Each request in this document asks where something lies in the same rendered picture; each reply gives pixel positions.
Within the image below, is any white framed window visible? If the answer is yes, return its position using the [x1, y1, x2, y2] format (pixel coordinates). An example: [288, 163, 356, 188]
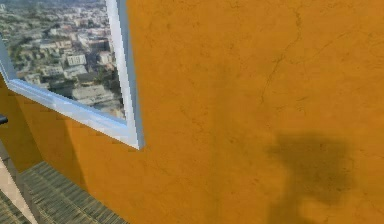
[0, 0, 146, 151]

